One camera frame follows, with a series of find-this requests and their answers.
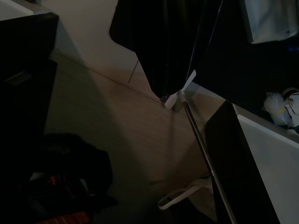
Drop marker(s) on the black case with red parts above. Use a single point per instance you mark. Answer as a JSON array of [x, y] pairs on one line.
[[60, 182]]

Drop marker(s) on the black partition end panel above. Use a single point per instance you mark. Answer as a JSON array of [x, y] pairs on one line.
[[233, 163]]

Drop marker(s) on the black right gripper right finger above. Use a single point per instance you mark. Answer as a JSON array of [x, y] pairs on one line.
[[187, 28]]

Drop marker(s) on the white ridged plastic panel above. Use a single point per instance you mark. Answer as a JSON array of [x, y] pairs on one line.
[[266, 21]]

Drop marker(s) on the black cabinet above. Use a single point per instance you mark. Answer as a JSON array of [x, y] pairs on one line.
[[23, 58]]

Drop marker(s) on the metal pole broom white head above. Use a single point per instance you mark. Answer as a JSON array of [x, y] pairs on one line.
[[198, 137]]

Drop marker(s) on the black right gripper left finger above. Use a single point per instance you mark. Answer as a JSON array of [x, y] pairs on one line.
[[140, 28]]

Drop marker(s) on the crumpled clear plastic bag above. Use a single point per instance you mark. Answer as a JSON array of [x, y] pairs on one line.
[[274, 105]]

